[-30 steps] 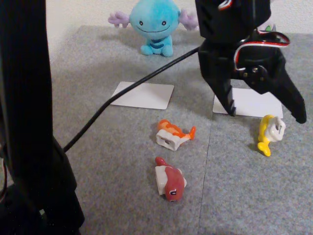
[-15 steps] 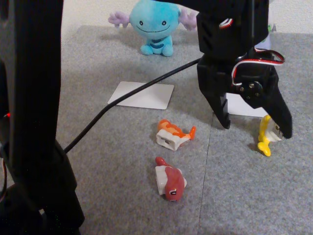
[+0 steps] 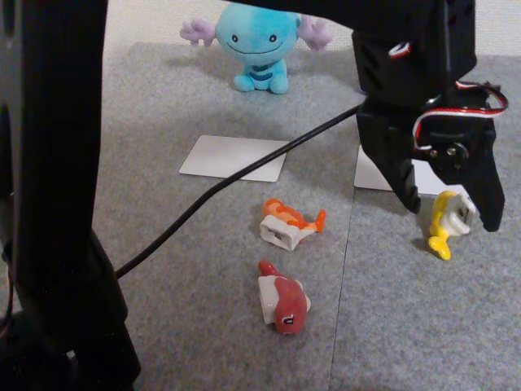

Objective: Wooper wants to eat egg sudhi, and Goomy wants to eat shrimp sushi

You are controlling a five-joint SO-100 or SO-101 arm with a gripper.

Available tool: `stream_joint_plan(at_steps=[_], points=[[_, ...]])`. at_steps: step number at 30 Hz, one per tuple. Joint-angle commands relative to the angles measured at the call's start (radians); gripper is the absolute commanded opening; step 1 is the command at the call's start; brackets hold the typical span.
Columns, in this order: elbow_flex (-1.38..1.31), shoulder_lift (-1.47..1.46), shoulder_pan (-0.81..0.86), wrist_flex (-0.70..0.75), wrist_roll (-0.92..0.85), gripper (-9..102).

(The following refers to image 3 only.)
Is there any orange shrimp sushi toy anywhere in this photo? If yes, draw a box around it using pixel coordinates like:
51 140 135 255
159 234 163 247
259 197 328 252

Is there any red white servo wire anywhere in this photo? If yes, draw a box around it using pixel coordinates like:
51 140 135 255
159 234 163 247
412 78 510 155

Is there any yellow egg sushi toy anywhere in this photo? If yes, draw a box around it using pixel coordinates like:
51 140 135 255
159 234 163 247
427 190 478 261

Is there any red tuna sushi toy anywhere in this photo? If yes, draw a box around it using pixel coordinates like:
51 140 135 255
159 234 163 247
256 260 313 336

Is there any blue Wooper plush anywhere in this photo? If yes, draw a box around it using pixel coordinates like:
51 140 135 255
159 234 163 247
179 7 335 95

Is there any white rectangular card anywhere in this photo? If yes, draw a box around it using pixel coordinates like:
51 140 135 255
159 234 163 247
353 145 470 197
178 134 291 183

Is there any black cable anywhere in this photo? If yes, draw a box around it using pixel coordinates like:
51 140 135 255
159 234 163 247
115 103 364 281

